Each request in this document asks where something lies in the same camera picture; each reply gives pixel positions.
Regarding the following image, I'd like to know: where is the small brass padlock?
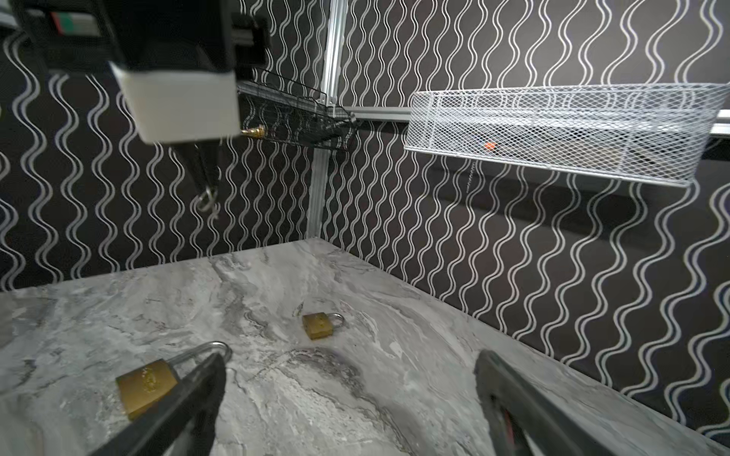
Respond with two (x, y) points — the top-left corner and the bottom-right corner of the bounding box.
(302, 313), (346, 340)

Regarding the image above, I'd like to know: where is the black wire wall basket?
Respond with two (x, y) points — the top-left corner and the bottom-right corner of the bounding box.
(237, 68), (359, 151)

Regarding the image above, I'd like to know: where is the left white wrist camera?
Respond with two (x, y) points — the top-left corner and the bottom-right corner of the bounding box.
(110, 64), (241, 144)

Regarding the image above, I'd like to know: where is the white mesh wall basket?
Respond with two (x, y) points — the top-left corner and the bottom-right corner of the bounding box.
(404, 83), (729, 187)

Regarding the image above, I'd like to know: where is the large brass padlock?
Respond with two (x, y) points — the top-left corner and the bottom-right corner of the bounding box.
(115, 341), (233, 422)

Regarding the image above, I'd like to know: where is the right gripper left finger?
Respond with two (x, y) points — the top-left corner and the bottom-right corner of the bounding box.
(93, 353), (226, 455)

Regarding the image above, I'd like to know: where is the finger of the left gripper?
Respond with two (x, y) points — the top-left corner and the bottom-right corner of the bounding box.
(171, 140), (222, 194)

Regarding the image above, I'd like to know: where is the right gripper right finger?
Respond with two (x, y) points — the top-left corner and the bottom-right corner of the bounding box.
(473, 350), (613, 455)

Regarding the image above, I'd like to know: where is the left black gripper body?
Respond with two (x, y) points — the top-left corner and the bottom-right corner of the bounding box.
(9, 1), (270, 74)

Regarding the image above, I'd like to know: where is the brass item in black basket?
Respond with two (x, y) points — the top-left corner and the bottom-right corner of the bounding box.
(241, 125), (267, 139)

